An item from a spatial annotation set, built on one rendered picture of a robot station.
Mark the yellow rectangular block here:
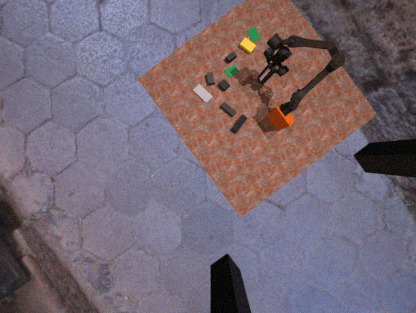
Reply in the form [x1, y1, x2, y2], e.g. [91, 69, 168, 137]
[239, 37, 256, 54]

